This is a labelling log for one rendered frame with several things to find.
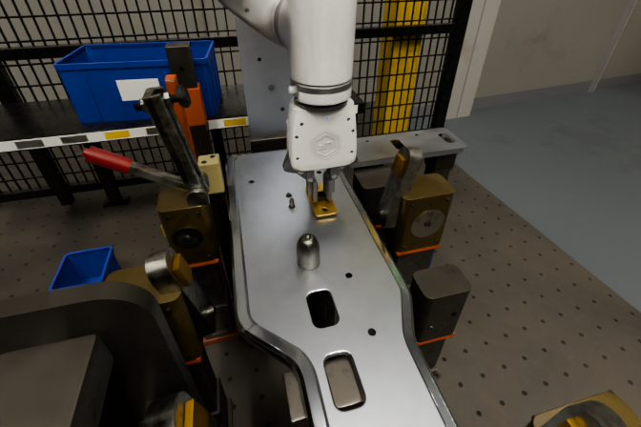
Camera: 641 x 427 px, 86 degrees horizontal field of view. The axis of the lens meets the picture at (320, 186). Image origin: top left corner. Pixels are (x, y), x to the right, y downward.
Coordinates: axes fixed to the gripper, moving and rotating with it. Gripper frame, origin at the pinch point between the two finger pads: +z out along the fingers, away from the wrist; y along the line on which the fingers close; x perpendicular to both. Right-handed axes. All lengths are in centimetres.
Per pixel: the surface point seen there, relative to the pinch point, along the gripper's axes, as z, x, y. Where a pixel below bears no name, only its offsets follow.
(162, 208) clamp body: -1.8, -2.0, -24.1
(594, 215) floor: 103, 67, 189
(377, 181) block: 5.2, 5.8, 13.0
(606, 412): -7.2, -40.0, 10.2
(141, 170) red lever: -7.8, -0.7, -25.4
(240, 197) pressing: 3.3, 4.5, -13.2
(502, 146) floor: 103, 155, 192
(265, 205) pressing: 3.2, 1.3, -9.2
